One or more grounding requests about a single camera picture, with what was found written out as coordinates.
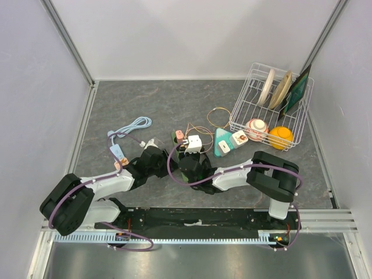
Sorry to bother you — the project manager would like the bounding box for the pink cube socket adapter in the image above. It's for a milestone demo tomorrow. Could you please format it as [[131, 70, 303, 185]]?
[[114, 158, 129, 171]]

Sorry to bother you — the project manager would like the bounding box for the white square plug adapter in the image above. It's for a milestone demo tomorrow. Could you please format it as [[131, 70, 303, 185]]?
[[217, 140, 231, 156]]

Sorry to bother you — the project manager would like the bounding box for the pink usb charger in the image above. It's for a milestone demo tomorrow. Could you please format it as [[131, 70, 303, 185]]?
[[175, 130, 184, 144]]

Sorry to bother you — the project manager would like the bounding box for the teal triangular power strip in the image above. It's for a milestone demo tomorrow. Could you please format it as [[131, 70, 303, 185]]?
[[213, 128, 234, 158]]

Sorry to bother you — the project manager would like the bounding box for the white cube socket adapter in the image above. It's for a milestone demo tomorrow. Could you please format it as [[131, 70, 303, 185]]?
[[229, 130, 249, 149]]

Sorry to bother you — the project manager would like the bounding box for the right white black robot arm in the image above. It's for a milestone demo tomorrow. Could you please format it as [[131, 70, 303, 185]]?
[[178, 151, 301, 229]]

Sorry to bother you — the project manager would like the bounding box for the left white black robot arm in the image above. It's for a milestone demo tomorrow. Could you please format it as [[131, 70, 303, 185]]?
[[40, 146, 178, 236]]

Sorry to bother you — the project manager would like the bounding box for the orange bowl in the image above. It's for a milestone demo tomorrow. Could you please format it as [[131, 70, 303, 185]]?
[[267, 126, 294, 150]]

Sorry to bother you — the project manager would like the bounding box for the beige plate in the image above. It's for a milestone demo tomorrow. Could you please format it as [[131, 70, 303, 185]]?
[[268, 70, 292, 110]]

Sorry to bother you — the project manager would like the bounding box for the white plate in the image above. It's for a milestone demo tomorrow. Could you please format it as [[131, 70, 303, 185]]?
[[256, 68, 275, 106]]

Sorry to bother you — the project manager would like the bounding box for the dark green square plate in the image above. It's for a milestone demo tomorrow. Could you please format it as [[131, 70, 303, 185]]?
[[277, 64, 312, 121]]

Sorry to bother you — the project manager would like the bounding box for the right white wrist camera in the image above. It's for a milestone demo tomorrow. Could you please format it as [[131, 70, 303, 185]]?
[[183, 135, 203, 154]]

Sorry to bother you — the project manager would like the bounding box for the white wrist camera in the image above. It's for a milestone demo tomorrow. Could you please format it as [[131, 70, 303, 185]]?
[[139, 138, 161, 149], [183, 135, 203, 154]]

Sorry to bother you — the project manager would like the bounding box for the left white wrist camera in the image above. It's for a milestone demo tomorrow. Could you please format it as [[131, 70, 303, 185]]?
[[139, 138, 161, 149]]

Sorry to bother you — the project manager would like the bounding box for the pink usb cable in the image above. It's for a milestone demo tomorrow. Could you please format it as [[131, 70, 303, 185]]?
[[185, 122, 215, 153]]

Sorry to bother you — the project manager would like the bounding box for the light blue cable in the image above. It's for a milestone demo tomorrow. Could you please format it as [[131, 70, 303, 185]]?
[[106, 116, 152, 139]]

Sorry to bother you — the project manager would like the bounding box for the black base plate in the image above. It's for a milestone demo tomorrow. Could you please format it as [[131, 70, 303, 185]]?
[[112, 208, 298, 238]]

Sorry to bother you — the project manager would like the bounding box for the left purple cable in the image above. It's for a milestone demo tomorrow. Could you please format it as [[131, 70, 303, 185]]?
[[48, 132, 155, 251]]

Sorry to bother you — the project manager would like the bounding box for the white wire dish rack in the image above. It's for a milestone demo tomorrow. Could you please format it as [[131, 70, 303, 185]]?
[[229, 62, 314, 151]]

